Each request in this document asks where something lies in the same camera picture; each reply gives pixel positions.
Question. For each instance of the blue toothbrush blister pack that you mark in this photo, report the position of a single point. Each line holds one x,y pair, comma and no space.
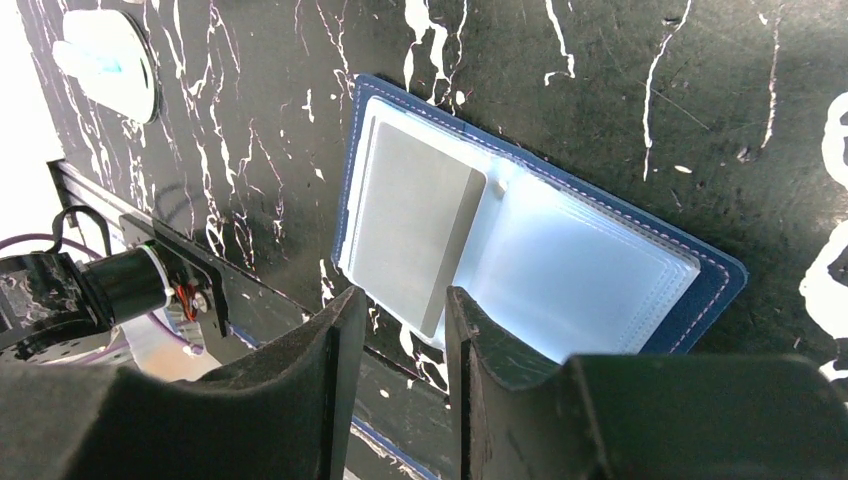
106,53

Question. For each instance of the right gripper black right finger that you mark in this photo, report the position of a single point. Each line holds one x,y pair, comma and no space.
518,415

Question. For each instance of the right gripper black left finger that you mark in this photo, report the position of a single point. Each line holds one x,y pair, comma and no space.
283,411

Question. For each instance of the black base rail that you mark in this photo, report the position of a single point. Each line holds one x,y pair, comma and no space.
400,427

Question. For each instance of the grey card in holder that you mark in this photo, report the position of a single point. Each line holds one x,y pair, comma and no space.
414,215

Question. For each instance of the navy blue card holder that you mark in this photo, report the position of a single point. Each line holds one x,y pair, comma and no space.
558,262

